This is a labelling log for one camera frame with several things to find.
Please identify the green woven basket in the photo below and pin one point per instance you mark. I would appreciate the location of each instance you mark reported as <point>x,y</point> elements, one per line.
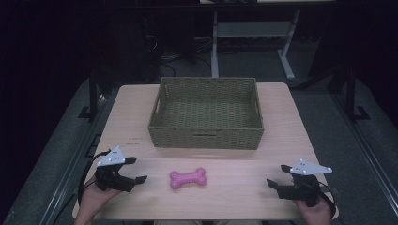
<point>206,122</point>

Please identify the person's right hand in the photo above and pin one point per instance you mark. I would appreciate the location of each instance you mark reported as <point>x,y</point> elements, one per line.
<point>316,215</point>

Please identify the person's left hand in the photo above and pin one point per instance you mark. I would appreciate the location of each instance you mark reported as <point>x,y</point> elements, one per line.
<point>92,200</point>

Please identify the black metal stand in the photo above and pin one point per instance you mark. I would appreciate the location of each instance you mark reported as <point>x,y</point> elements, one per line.
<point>93,93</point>
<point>350,93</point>

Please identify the white metal desk frame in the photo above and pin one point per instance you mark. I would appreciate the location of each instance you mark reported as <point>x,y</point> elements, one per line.
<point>214,47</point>

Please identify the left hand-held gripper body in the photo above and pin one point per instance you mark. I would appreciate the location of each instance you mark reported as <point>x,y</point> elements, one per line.
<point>109,179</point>

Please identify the grey metal floor rail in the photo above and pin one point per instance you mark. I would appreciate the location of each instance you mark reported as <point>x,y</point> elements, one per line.
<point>72,175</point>
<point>369,150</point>

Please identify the pink bone-shaped dog toy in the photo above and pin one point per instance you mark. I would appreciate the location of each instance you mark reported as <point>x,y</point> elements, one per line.
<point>187,178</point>

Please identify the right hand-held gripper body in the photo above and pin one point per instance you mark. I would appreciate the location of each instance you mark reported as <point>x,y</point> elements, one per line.
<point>302,189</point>

